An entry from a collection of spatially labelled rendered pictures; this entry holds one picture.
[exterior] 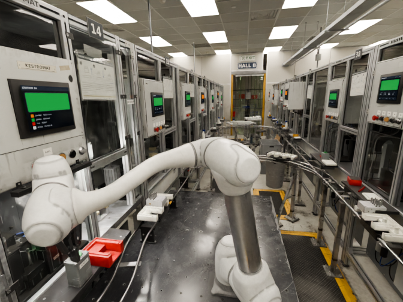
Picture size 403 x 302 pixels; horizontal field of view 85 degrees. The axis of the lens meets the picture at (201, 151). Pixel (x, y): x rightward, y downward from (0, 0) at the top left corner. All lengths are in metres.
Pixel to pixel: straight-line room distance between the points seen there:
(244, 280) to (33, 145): 0.96
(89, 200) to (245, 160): 0.46
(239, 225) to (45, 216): 0.60
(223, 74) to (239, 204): 8.81
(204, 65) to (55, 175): 9.07
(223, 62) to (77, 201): 9.09
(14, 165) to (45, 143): 0.14
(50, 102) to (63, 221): 0.54
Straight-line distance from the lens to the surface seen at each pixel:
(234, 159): 0.68
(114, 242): 1.25
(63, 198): 0.67
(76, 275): 1.13
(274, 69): 9.51
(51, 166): 0.78
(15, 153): 0.98
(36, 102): 1.01
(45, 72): 1.09
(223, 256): 1.19
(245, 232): 0.88
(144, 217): 1.60
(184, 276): 1.42
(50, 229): 0.64
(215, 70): 9.53
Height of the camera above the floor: 1.66
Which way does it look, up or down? 14 degrees down
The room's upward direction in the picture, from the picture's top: 1 degrees counter-clockwise
